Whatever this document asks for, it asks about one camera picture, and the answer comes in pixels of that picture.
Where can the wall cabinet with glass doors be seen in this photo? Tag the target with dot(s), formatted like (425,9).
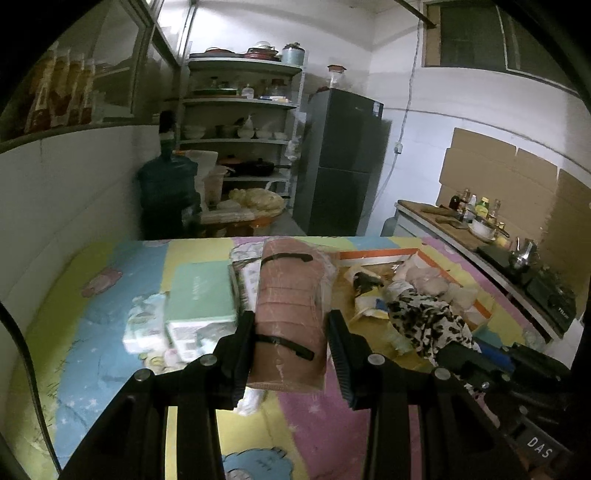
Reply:
(119,64)

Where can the orange rimmed cardboard box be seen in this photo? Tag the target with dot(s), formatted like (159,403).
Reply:
(381,334)

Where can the white bowl on counter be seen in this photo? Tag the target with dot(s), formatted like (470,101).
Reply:
(482,229)

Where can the floral tissue pack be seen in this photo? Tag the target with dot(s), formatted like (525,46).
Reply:
(246,261)

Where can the black gas stove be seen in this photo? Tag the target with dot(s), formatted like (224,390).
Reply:
(555,298)

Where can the window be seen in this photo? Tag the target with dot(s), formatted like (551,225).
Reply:
(480,35)

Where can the mint green box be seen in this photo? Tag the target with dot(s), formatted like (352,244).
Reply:
(201,292)

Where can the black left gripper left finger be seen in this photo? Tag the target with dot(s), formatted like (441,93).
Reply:
(128,439)

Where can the leopard print scrunchie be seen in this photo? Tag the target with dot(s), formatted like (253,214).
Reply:
(429,324)

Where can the dark grey refrigerator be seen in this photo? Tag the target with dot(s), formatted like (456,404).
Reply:
(341,157)

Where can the yellow capped bottle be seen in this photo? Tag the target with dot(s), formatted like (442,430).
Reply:
(482,208)

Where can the metal shelf rack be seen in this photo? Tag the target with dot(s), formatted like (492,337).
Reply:
(248,112)

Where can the bag of yellow noodles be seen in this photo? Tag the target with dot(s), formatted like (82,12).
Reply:
(262,202)

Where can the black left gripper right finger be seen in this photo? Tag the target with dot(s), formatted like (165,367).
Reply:
(422,425)

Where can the pink cotton pads pack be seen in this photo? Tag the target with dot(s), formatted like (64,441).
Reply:
(295,295)

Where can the green water jug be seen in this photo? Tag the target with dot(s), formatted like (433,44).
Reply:
(167,191)

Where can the yellow cartoon plush pouch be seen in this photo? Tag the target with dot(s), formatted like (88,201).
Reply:
(368,299)

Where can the cardboard sheets on wall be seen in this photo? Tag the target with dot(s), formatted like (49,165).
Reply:
(538,200)

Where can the clear plastic bag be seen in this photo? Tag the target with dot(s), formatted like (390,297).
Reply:
(145,329)

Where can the kitchen counter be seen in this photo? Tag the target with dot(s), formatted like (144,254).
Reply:
(490,259)

